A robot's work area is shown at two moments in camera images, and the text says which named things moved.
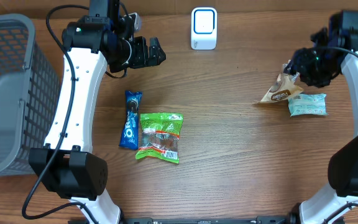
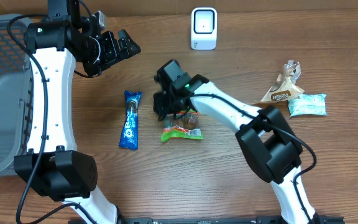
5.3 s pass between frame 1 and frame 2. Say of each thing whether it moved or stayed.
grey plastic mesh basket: stayed
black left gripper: moved
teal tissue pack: stayed
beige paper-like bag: stayed
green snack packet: moved
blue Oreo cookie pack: stayed
